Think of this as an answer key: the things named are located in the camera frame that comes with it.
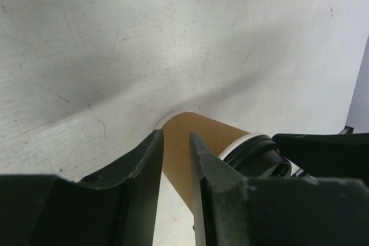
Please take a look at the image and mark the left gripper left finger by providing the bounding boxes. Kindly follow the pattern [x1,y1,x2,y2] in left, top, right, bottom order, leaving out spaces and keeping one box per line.
[1,130,164,245]

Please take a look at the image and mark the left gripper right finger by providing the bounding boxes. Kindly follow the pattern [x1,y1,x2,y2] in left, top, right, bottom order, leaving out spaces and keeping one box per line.
[190,134,368,245]

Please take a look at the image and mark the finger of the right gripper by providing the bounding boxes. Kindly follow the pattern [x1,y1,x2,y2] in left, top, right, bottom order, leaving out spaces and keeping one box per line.
[272,133,368,180]

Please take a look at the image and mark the black coffee lid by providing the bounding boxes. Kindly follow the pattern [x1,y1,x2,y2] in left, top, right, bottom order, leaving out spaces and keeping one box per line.
[219,133,292,179]

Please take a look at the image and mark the brown paper coffee cup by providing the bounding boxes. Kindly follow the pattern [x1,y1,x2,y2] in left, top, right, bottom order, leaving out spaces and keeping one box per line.
[155,112,259,211]

